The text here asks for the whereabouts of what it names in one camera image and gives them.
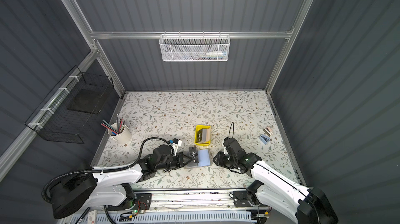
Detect black wire basket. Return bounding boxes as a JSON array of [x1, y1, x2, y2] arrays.
[[25, 66, 114, 144]]

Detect pink white small clip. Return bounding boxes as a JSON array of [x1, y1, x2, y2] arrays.
[[263, 127, 273, 136]]

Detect white tube in basket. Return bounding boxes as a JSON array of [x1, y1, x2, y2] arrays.
[[206, 51, 228, 58]]

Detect yellow plastic tray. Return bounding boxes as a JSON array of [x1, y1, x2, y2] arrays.
[[194, 125, 211, 146]]

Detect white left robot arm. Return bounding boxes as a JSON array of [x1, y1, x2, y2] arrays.
[[49, 144, 193, 219]]

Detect black corrugated left cable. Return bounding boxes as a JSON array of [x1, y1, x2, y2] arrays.
[[41, 137, 174, 204]]

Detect aluminium frame post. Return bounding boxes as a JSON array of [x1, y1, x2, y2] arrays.
[[61, 0, 126, 97]]

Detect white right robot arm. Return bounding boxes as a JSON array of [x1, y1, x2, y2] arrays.
[[212, 137, 339, 224]]

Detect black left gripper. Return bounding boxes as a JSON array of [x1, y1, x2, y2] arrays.
[[156, 152, 194, 173]]

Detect white pen cup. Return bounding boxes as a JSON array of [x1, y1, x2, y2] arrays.
[[107, 125, 132, 145]]

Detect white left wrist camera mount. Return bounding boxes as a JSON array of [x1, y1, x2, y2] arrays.
[[169, 138, 182, 156]]

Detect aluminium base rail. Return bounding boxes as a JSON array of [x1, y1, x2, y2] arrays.
[[133, 188, 271, 212]]

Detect white slotted cable duct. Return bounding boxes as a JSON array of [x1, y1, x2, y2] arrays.
[[67, 210, 258, 224]]

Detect blue small clip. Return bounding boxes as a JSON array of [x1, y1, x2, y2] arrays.
[[259, 134, 271, 145]]

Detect coloured pens in cup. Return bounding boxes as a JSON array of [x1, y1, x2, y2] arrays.
[[100, 115, 126, 135]]

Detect white wire mesh basket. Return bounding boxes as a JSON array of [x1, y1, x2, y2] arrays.
[[159, 35, 231, 62]]

